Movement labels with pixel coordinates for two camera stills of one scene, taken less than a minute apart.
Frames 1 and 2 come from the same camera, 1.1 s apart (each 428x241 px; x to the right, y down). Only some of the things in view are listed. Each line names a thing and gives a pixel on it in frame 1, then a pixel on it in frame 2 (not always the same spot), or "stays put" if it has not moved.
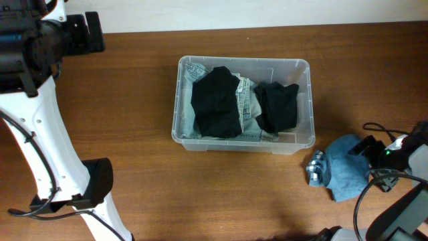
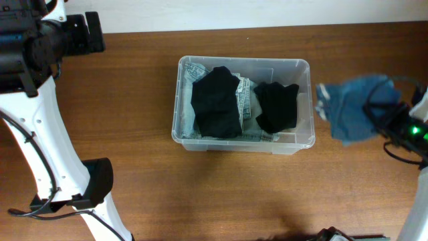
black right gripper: (367, 150) to (399, 109)
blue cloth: (345, 173) to (355, 108)
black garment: (216, 102) stays put
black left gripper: (76, 25) stays put
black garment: (279, 104) stays put
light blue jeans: (249, 106) stays put
